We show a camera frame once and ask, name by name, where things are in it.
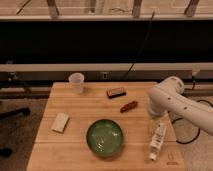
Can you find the green ceramic bowl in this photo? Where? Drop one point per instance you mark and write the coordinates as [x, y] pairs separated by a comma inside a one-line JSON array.
[[105, 138]]

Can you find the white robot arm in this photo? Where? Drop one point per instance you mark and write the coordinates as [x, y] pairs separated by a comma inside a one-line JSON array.
[[167, 96]]

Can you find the translucent plastic cup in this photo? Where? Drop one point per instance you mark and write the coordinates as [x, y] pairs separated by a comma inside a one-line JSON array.
[[77, 82]]

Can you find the red chili pepper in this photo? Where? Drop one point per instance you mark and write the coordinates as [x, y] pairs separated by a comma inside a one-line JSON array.
[[129, 106]]

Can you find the white rectangular block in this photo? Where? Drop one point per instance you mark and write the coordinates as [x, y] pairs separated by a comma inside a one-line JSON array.
[[60, 122]]

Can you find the white tube bottle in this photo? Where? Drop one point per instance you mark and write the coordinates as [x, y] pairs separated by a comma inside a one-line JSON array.
[[157, 141]]

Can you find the black chair base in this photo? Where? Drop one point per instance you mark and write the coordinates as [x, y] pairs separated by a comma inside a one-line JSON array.
[[6, 152]]

